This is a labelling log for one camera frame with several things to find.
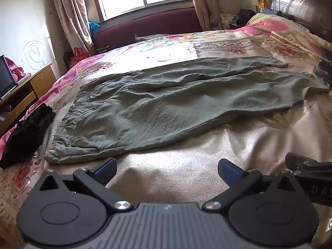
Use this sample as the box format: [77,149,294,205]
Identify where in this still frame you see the green pants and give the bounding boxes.
[45,57,330,164]

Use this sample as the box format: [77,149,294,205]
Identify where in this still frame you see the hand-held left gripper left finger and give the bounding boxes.
[33,157,134,212]

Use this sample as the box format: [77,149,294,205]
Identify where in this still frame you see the dark wooden headboard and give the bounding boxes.
[268,0,332,43]

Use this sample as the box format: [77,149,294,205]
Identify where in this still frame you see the black cloth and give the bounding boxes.
[0,103,56,169]

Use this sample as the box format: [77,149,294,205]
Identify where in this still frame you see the pink plastic bag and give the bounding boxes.
[5,57,26,84]

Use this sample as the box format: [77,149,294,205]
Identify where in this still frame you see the small grey cloth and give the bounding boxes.
[134,33,154,42]

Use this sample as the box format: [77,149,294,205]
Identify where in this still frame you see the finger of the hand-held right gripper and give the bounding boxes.
[285,153,325,174]

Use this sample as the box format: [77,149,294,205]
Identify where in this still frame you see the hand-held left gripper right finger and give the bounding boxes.
[202,158,303,212]

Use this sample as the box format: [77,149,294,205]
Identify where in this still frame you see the dark bag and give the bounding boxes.
[236,9,257,28]

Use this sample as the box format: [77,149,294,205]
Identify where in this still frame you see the red shopping bag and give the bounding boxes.
[70,47,90,69]

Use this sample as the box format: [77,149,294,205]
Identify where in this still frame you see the floral bedspread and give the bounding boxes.
[0,12,332,249]

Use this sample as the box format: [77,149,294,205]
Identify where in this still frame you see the dark grey object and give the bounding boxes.
[315,58,332,85]

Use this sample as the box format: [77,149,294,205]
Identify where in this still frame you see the beige patterned curtain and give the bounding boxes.
[48,0,94,56]
[186,0,222,31]

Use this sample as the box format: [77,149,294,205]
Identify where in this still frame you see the maroon upholstered bench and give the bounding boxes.
[93,7,204,55]

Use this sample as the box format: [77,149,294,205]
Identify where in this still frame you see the wooden desk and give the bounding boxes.
[0,63,57,136]

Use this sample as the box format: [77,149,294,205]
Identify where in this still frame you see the yellow toy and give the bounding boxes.
[255,0,269,12]

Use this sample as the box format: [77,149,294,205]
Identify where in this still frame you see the blue plastic bag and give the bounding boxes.
[88,21,100,41]

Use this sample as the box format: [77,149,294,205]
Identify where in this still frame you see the black monitor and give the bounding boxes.
[0,55,18,99]

